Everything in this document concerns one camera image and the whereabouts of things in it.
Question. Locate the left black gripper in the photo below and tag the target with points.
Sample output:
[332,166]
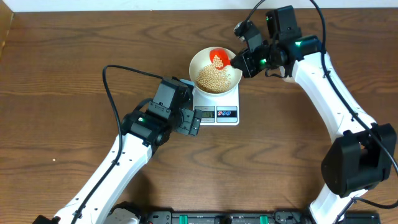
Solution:
[190,122]

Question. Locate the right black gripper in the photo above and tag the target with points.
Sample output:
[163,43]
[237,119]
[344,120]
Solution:
[247,67]

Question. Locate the red plastic measuring scoop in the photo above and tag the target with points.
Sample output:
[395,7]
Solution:
[219,56]

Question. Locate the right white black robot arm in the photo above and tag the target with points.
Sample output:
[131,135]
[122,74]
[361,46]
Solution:
[362,152]

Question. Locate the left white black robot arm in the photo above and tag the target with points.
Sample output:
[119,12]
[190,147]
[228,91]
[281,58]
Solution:
[142,132]

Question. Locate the white round bowl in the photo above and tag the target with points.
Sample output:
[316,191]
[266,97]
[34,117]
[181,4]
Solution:
[202,59]

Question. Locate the soybeans in bowl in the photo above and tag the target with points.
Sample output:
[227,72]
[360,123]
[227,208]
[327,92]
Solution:
[212,78]

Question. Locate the white digital kitchen scale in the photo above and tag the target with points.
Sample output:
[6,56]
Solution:
[218,109]

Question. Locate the left gripper grey camera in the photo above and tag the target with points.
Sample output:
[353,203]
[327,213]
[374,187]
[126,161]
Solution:
[171,96]

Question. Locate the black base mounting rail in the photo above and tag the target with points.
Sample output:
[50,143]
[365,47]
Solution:
[276,217]

